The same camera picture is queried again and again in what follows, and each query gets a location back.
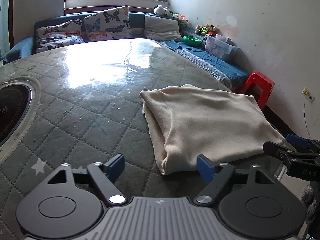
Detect panda plush toy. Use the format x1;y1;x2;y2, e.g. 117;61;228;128
153;4;174;17

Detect blue corner sofa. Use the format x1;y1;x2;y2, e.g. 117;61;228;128
2;11;250;88

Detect clear plastic storage box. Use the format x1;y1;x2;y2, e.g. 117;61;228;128
204;35;239;62

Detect green plastic bowl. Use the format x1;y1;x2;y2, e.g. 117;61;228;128
183;36;202;46

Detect small butterfly cushion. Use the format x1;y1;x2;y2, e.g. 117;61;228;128
35;20;84;53

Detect brown plush toys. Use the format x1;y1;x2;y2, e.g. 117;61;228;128
195;24;219;37

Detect black round induction cooktop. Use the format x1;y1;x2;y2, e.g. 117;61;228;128
1;76;41;163

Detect large butterfly cushion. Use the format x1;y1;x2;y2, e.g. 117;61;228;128
84;5;132;42

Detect white wall socket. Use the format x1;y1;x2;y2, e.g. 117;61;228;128
302;88;315;102

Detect cream beige garment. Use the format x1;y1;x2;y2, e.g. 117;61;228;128
139;84;285;176

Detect grey plain cushion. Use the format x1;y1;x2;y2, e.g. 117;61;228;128
144;15;182;41

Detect colourful toys on sofa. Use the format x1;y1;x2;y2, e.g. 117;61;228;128
172;13;189;23

